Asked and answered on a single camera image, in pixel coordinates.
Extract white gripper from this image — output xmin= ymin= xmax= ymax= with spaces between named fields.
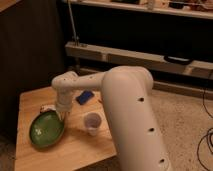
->
xmin=55 ymin=91 xmax=73 ymax=121

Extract green ceramic bowl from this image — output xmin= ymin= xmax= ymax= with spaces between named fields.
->
xmin=29 ymin=110 xmax=64 ymax=148

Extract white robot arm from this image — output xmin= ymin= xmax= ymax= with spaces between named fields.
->
xmin=51 ymin=66 xmax=173 ymax=171

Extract white plastic cup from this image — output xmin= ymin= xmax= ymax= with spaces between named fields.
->
xmin=83 ymin=113 xmax=102 ymax=136

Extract blue rectangular block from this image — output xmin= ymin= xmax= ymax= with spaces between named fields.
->
xmin=76 ymin=91 xmax=94 ymax=105

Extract metal pole stand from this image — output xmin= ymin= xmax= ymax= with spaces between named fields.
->
xmin=67 ymin=0 xmax=79 ymax=46

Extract long wooden shelf unit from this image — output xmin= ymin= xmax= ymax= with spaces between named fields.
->
xmin=65 ymin=0 xmax=213 ymax=99

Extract black handle on shelf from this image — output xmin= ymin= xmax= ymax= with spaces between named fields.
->
xmin=164 ymin=56 xmax=193 ymax=65

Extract black floor cables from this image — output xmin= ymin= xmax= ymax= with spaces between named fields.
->
xmin=196 ymin=69 xmax=213 ymax=171

